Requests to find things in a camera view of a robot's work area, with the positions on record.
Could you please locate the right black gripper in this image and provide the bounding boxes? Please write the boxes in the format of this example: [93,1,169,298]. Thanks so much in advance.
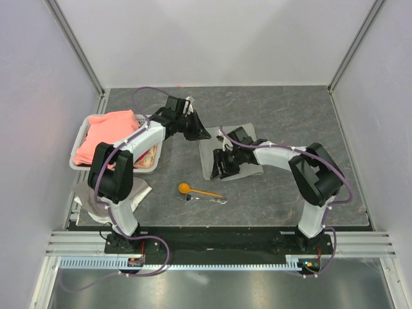
[211,147,244,179]

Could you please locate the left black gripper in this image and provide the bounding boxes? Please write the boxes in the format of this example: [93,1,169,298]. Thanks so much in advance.
[176,111,211,142]

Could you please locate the grey cloth napkin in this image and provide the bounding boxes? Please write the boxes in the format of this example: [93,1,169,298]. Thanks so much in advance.
[199,127,264,182]

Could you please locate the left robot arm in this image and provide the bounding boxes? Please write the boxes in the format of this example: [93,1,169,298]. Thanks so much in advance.
[88,95,211,253]

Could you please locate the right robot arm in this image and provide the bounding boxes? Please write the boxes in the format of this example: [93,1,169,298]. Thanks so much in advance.
[211,127,344,254]

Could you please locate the orange plastic spoon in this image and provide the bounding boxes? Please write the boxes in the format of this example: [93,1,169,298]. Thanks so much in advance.
[178,183,223,198]

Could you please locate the beige patterned cloth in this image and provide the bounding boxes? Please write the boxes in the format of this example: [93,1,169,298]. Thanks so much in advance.
[133,145,158,169]

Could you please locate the salmon pink folded cloth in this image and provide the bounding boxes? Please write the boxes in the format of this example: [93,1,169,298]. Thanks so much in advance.
[72,109,140,165]

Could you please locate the white plastic basket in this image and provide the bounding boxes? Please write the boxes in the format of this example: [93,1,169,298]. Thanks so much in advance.
[69,116,162,174]

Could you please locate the grey and white cloth pile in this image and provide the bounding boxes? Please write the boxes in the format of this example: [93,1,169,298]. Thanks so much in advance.
[73,178,152,224]

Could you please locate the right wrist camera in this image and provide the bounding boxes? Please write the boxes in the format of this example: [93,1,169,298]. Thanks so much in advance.
[216,133,233,152]

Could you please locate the clear-handled metal fork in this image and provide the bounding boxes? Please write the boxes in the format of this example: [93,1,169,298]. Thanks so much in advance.
[176,193,227,205]

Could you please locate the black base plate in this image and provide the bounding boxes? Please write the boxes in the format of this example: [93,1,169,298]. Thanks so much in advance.
[105,226,333,256]

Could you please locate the blue-grey cable duct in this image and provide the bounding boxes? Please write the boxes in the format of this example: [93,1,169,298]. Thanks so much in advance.
[59,256,318,271]

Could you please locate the left aluminium frame post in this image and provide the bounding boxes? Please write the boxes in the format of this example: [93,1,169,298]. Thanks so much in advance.
[44,0,106,97]

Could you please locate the aluminium frame post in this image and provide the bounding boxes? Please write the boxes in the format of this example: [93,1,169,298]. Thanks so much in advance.
[327,0,386,94]
[44,0,106,97]

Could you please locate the right aluminium frame post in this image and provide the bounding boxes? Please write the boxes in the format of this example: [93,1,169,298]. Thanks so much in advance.
[327,0,386,94]

